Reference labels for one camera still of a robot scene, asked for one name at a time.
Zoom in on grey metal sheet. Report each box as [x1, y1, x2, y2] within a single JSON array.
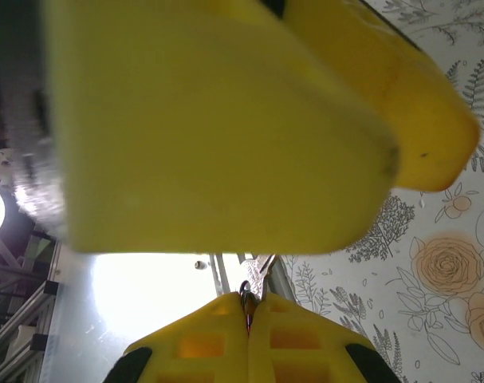
[[56, 251, 274, 383]]

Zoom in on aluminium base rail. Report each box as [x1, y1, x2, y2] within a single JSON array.
[[209, 253, 302, 308]]

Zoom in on small metal key ring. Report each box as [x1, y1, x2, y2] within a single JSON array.
[[238, 280, 253, 332]]

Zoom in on aluminium support frame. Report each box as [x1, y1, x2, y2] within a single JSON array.
[[0, 235, 63, 383]]

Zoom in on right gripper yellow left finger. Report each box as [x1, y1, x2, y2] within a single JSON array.
[[104, 290, 250, 383]]

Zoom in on floral patterned table cover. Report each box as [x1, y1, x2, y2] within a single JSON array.
[[265, 0, 484, 383]]

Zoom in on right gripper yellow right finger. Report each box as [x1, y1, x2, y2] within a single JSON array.
[[247, 293, 404, 383]]

